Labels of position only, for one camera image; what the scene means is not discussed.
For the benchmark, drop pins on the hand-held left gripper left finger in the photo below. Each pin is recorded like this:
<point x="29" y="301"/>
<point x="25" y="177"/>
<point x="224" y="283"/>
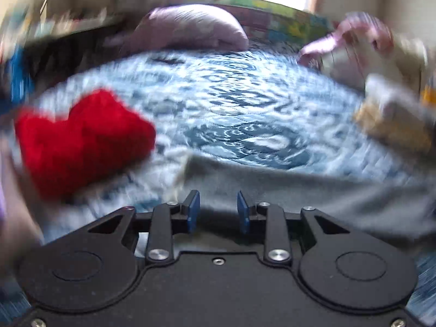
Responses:
<point x="192" y="211"/>

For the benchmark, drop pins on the purple floral pillow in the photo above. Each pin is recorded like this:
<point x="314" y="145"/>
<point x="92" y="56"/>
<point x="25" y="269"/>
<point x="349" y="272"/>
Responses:
<point x="190" y="27"/>

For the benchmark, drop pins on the dusky purple cloth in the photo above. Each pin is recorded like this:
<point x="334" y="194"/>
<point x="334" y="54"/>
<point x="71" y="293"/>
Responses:
<point x="15" y="218"/>

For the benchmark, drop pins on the blue object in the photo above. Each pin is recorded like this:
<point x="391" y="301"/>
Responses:
<point x="20" y="78"/>

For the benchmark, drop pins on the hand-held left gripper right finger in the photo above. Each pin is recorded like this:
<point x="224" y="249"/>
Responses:
<point x="242" y="216"/>

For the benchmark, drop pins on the folded yellow knit sweater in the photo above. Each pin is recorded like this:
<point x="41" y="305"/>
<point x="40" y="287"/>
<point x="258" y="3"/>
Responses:
<point x="430" y="93"/>

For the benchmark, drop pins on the blue patterned bedspread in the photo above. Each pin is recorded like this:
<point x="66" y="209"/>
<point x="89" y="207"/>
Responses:
<point x="238" y="109"/>

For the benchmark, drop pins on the colourful alphabet foam mat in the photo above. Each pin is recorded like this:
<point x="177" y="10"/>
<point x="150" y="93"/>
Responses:
<point x="282" y="20"/>

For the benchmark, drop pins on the grey garment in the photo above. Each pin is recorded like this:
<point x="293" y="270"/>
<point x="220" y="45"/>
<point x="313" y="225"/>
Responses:
<point x="323" y="201"/>

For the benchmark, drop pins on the red heart-shaped plush pillow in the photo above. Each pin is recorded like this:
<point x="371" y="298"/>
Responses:
<point x="85" y="143"/>

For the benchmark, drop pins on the white pink bundled comforter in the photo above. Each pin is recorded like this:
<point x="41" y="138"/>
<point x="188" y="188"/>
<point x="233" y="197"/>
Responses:
<point x="368" y="54"/>

